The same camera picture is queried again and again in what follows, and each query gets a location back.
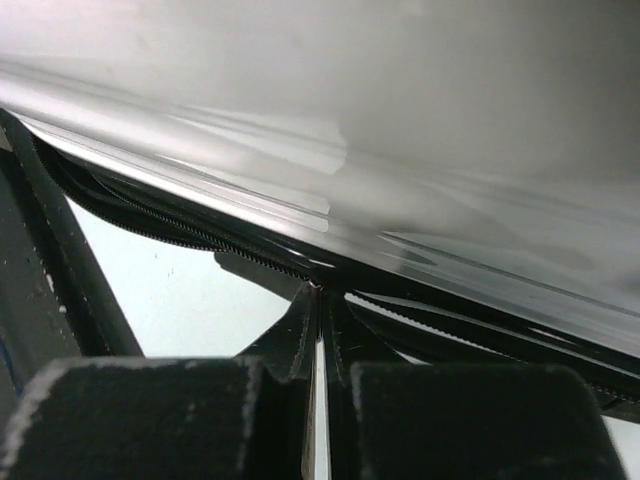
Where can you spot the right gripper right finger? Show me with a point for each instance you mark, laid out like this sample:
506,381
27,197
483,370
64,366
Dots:
391,419

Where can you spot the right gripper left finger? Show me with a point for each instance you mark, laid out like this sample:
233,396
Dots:
249,416

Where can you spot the white black space suitcase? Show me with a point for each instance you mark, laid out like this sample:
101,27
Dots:
470,165

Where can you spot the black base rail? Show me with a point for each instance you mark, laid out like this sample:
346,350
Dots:
55,299

